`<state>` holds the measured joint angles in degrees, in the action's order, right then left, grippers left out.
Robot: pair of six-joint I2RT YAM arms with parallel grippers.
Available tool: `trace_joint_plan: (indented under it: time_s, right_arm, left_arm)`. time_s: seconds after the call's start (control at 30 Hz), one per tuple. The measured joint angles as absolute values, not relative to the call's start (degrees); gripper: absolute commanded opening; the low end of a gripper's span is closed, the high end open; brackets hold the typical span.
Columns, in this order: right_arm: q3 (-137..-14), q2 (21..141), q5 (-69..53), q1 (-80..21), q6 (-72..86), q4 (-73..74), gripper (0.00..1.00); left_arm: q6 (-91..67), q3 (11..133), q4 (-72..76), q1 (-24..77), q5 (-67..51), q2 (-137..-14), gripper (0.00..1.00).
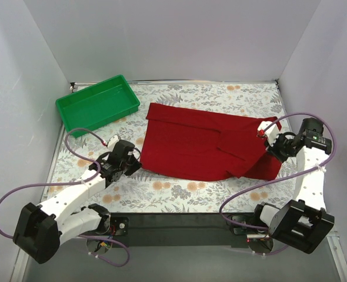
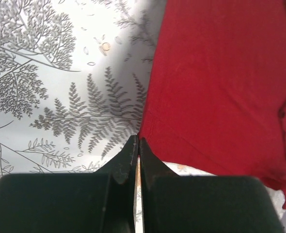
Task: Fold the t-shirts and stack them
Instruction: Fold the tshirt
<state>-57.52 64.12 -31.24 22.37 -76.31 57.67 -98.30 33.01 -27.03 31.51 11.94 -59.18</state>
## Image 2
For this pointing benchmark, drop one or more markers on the red t shirt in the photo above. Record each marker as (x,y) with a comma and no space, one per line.
(217,94)

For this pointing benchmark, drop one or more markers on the floral patterned table mat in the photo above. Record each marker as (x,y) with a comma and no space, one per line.
(74,78)

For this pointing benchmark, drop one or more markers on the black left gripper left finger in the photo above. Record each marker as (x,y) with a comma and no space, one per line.
(99,202)

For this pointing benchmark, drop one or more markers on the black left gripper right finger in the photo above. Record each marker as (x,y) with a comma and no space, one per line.
(202,204)

